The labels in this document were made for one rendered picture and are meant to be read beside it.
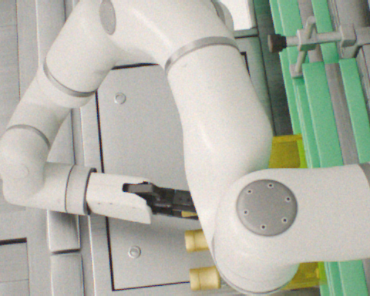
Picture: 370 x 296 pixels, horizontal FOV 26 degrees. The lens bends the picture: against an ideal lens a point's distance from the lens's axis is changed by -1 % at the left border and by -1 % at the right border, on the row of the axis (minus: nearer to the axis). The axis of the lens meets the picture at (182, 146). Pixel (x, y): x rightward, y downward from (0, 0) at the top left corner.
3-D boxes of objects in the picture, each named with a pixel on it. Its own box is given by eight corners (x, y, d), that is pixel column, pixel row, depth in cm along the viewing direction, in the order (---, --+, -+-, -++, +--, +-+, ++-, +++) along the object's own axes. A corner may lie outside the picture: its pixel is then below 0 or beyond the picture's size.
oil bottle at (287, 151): (348, 138, 128) (217, 153, 128) (354, 126, 123) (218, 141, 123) (354, 171, 126) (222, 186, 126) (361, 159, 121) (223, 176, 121)
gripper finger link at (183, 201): (155, 207, 121) (199, 213, 120) (153, 202, 118) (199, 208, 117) (158, 187, 122) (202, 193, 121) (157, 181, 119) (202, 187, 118)
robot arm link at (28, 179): (6, 108, 120) (-14, 149, 113) (74, 117, 119) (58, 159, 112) (15, 180, 130) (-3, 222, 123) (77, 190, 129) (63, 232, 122)
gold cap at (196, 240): (213, 230, 122) (184, 233, 122) (213, 224, 119) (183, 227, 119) (215, 252, 121) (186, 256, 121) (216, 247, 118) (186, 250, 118)
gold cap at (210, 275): (220, 277, 116) (190, 281, 116) (220, 293, 118) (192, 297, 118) (216, 260, 119) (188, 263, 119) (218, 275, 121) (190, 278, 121)
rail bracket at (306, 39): (339, 58, 126) (262, 67, 126) (358, 5, 110) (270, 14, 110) (342, 75, 125) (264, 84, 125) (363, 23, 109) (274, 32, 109)
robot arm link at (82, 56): (72, 137, 100) (166, 141, 109) (153, 18, 87) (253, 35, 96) (38, 43, 108) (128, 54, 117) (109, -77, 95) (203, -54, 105)
